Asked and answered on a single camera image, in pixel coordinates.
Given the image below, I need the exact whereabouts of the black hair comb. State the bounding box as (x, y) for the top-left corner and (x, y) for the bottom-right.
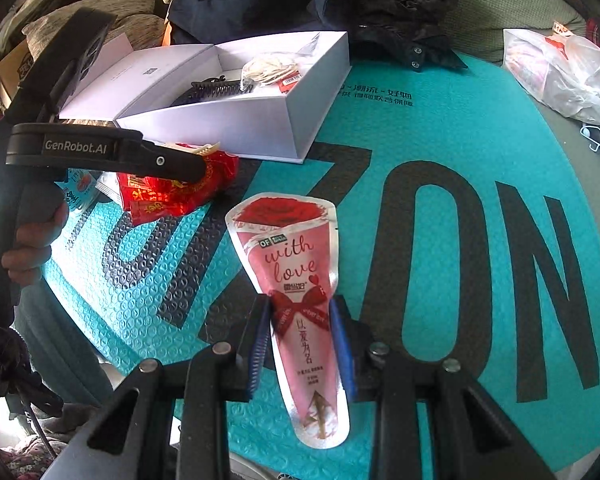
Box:
(189, 78), (257, 104)

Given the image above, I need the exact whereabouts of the black banana hair clip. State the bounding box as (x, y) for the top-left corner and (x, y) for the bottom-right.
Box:
(172, 75), (246, 108)

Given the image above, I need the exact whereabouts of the clear bag of white pads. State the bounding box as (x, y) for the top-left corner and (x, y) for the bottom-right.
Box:
(240, 32), (320, 92)

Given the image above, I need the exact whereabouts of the pink rose with-love packet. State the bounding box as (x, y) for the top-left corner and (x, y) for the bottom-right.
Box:
(225, 193), (350, 450)

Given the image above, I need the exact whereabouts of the orange red snack sachet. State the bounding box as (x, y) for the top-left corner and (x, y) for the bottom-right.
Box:
(276, 70), (302, 94)

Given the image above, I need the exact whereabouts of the person's left hand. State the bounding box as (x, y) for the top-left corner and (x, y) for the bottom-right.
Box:
(0, 202), (69, 287)

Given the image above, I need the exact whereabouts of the red crinkled snack packet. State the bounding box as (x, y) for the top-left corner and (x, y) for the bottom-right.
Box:
(117, 143), (239, 226)

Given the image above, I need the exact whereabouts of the glass jar with teal label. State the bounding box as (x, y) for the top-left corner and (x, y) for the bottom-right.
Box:
(57, 169), (98, 211)

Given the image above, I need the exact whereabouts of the cardboard box at left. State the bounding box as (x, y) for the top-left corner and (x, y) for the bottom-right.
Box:
(0, 40), (34, 98)

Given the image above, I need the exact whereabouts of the open white cardboard box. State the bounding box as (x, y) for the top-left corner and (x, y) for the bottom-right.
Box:
(60, 32), (350, 162)

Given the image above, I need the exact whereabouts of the brown striped pillow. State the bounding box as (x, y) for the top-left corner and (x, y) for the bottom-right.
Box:
(21, 0), (168, 61)

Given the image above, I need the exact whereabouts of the teal bubble mailer mat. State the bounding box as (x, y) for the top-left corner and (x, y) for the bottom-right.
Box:
(45, 58), (600, 470)

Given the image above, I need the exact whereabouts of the dark navy jacket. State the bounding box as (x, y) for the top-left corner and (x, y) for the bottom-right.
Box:
(168, 0), (466, 72)

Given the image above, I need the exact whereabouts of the green bed sheet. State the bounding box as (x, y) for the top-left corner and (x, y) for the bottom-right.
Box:
(442, 0), (600, 232)

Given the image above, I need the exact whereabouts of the white plastic shopping bag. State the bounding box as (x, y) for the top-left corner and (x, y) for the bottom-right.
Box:
(503, 22), (600, 125)

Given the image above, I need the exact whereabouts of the white wire hanger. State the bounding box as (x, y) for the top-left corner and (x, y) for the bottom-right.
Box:
(578, 122), (600, 162)

